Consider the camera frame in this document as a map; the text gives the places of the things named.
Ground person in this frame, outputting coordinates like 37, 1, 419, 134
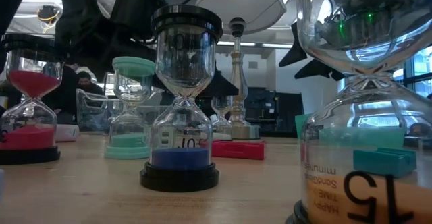
76, 71, 105, 96
43, 61, 80, 124

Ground white shade silver table lamp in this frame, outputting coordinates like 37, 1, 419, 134
194, 0, 288, 140

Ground black cabinet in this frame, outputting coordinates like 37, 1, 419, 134
243, 86, 304, 137

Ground red digital timer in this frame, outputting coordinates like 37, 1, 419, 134
211, 139, 267, 161

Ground teal translucent plastic bin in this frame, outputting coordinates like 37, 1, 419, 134
294, 112, 408, 149

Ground red sand hourglass black caps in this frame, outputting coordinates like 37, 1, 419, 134
0, 33, 67, 166

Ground blue sand hourglass black caps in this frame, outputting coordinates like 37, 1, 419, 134
139, 3, 224, 194

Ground long ceiling light strip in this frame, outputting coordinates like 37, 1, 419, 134
217, 40, 294, 49

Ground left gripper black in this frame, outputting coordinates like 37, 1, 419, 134
97, 0, 168, 80

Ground black ceiling sensor yellow cable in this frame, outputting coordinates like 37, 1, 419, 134
36, 4, 62, 32

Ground clear plastic bin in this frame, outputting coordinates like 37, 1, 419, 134
76, 88, 163, 134

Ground window with dark frame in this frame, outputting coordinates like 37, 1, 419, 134
393, 45, 432, 99

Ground white sand hourglass black caps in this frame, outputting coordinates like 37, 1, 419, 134
211, 95, 234, 141

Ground orange sand hourglass black caps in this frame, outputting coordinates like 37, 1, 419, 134
285, 0, 432, 224

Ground teal digital timer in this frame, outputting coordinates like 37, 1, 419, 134
352, 144, 418, 179

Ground mint green hourglass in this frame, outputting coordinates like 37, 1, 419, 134
103, 55, 157, 161

